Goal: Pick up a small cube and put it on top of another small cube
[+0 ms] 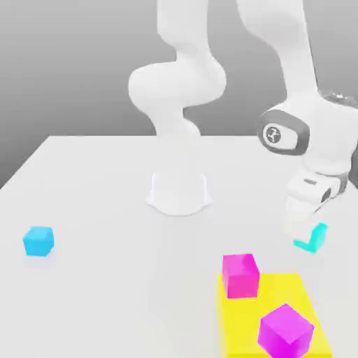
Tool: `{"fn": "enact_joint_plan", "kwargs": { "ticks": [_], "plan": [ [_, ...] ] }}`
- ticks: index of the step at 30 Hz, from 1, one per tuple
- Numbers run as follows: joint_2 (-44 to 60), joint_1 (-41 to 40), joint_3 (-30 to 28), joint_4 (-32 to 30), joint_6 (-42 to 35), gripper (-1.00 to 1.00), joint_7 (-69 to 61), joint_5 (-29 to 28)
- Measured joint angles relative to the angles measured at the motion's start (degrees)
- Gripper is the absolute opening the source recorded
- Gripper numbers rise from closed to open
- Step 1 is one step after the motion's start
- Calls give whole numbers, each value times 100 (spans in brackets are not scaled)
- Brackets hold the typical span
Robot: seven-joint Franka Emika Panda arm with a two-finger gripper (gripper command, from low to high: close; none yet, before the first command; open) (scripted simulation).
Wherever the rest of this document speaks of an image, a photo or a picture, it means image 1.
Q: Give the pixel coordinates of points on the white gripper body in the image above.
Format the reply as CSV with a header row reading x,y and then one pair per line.
x,y
300,215

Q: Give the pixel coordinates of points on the small turquoise cube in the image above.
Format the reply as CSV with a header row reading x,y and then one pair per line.
x,y
318,237

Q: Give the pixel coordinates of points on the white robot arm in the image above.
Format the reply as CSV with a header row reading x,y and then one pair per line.
x,y
179,84

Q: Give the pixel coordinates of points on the small pink cube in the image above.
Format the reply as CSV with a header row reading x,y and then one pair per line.
x,y
240,279

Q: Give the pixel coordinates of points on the small purple cube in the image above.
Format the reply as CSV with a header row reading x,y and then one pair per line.
x,y
285,332

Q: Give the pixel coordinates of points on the small blue cube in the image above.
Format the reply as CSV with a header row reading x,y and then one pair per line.
x,y
37,242

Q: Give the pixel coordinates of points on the large yellow box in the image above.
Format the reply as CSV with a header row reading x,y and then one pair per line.
x,y
240,327

